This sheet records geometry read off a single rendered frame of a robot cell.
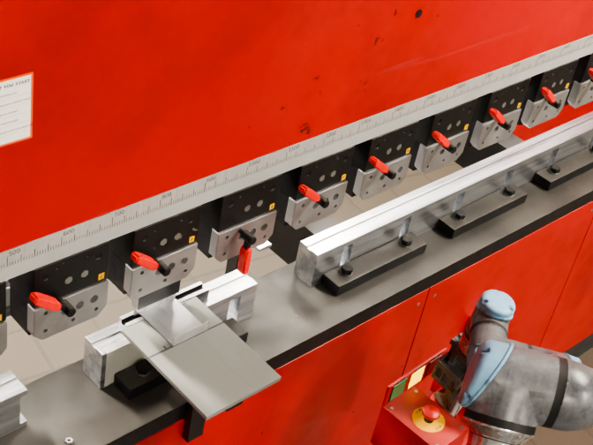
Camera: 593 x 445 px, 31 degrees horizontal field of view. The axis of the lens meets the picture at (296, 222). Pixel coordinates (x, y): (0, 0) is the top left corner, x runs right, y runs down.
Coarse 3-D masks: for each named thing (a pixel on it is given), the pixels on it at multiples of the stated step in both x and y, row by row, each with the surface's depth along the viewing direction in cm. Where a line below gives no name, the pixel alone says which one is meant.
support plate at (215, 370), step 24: (192, 312) 214; (144, 336) 207; (216, 336) 210; (168, 360) 203; (192, 360) 204; (216, 360) 205; (240, 360) 206; (192, 384) 199; (216, 384) 200; (240, 384) 201; (264, 384) 202; (216, 408) 196
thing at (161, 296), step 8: (168, 288) 211; (176, 288) 213; (144, 296) 207; (152, 296) 209; (160, 296) 211; (168, 296) 213; (136, 304) 208; (144, 304) 209; (152, 304) 212; (160, 304) 214; (136, 312) 210
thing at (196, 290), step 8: (184, 288) 219; (192, 288) 220; (200, 288) 222; (176, 296) 218; (184, 296) 219; (192, 296) 218; (200, 296) 220; (120, 320) 210; (128, 320) 211; (120, 328) 211
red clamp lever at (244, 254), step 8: (240, 232) 210; (248, 232) 209; (248, 240) 208; (240, 248) 212; (248, 248) 210; (240, 256) 212; (248, 256) 211; (240, 264) 213; (248, 264) 213; (240, 272) 214
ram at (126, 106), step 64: (0, 0) 144; (64, 0) 151; (128, 0) 159; (192, 0) 168; (256, 0) 178; (320, 0) 189; (384, 0) 202; (448, 0) 217; (512, 0) 233; (576, 0) 253; (0, 64) 150; (64, 64) 158; (128, 64) 166; (192, 64) 176; (256, 64) 187; (320, 64) 200; (384, 64) 214; (448, 64) 230; (64, 128) 165; (128, 128) 174; (192, 128) 185; (256, 128) 197; (320, 128) 211; (384, 128) 227; (0, 192) 163; (64, 192) 172; (128, 192) 183; (64, 256) 181
